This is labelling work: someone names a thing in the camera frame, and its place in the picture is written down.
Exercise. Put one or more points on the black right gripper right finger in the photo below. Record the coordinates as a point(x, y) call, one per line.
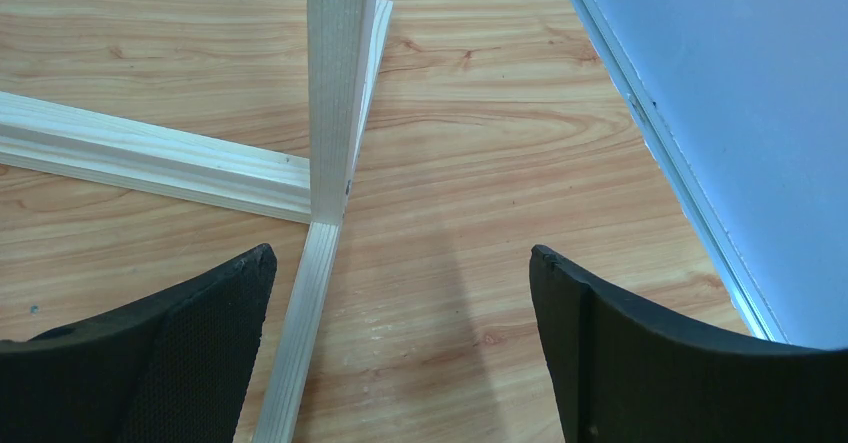
point(626, 369)

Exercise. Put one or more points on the wooden rack frame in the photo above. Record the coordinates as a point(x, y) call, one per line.
point(346, 39)

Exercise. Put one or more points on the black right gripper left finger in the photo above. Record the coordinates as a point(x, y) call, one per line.
point(174, 366)

